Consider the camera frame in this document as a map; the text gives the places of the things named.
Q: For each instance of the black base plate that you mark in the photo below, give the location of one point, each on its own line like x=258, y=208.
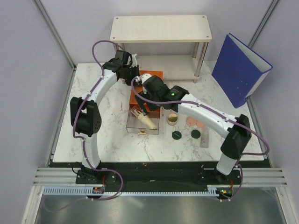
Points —
x=157, y=176

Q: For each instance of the dark green lid right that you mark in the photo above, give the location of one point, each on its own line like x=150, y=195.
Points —
x=196, y=134

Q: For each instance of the cream lotion bottle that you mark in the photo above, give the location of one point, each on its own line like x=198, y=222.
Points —
x=144, y=119

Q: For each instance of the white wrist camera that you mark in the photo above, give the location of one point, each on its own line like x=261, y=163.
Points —
x=132, y=62
x=140, y=80

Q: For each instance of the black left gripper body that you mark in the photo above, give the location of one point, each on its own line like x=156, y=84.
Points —
x=130, y=73

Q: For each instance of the gold round jar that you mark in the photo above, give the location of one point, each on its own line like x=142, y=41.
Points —
x=172, y=119

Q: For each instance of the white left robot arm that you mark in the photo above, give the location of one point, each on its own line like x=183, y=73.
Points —
x=85, y=116

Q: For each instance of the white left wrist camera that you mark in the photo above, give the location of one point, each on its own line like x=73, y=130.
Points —
x=132, y=62

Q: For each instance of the pink powder puff left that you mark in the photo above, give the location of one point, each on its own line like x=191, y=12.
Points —
x=191, y=121

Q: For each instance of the dark green lid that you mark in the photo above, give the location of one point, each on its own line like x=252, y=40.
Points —
x=176, y=135
x=196, y=134

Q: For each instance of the blue ring binder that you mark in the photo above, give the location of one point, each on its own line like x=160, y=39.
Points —
x=239, y=70

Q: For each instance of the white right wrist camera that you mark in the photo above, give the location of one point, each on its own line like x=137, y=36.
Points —
x=140, y=80

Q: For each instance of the light blue cable duct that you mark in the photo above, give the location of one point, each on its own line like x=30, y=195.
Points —
x=92, y=191

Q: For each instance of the pink powder puff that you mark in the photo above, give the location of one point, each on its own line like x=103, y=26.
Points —
x=191, y=121
x=200, y=124

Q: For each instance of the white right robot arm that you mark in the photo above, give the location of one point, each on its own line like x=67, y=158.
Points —
x=234, y=130

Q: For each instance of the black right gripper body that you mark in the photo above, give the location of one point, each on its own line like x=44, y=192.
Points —
x=151, y=105

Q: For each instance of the clear grey tube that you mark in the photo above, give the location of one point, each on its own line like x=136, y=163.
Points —
x=204, y=140

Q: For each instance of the orange drawer box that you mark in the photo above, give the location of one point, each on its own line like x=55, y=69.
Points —
x=132, y=100

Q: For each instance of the pink powder puff right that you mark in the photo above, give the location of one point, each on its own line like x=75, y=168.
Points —
x=200, y=124

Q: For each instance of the dark green lid left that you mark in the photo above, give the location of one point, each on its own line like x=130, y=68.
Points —
x=176, y=135

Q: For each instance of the white two-tier shelf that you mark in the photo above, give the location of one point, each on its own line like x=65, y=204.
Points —
x=166, y=29

